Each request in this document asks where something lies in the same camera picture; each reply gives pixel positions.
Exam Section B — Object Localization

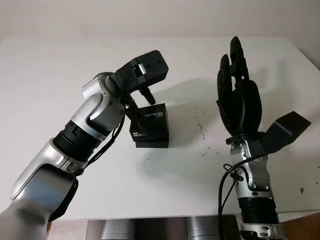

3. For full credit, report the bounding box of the black camera box base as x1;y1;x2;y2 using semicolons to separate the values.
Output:
134;134;171;149

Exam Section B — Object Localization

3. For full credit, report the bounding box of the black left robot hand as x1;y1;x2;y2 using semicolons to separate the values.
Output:
117;83;157;130

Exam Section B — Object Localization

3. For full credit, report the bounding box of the black RealSense box lid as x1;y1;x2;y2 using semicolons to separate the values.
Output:
129;102;171;142

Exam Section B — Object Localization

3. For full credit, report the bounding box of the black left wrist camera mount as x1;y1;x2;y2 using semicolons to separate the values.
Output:
111;49;169;91

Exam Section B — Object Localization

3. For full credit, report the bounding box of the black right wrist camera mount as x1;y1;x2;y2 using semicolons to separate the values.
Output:
247;111;312;157

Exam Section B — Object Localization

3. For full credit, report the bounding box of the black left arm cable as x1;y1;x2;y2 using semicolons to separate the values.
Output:
74;94;131;176

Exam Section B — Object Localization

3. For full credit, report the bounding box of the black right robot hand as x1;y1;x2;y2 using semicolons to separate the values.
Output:
216;36;263;145

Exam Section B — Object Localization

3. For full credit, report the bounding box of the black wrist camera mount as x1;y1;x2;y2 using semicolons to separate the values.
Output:
111;49;169;91
247;111;312;157

